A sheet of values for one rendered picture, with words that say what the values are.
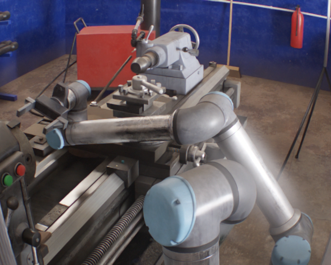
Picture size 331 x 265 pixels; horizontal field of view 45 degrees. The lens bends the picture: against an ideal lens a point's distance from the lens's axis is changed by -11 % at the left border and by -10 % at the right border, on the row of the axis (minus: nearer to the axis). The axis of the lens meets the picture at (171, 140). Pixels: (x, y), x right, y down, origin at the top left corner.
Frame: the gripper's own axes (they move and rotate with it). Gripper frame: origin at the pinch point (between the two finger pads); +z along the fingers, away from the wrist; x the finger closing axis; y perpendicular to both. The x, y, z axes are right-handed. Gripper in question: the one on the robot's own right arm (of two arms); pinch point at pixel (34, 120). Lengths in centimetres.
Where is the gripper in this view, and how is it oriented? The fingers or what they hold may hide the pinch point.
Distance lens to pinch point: 154.9
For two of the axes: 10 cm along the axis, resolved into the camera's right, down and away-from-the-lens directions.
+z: -3.7, 4.1, -8.4
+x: -8.7, -4.8, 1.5
